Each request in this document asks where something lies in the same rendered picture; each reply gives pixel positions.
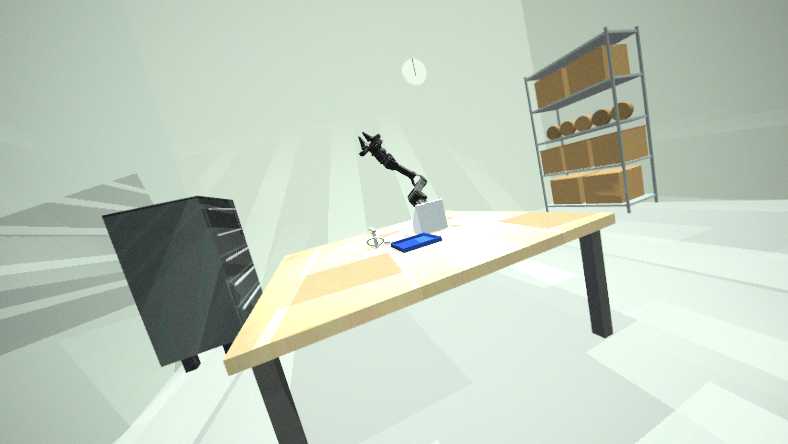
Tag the blue tray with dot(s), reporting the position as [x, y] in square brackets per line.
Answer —
[415, 242]

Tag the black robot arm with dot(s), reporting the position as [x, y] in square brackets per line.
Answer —
[416, 196]

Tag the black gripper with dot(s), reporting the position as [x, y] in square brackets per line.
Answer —
[366, 148]

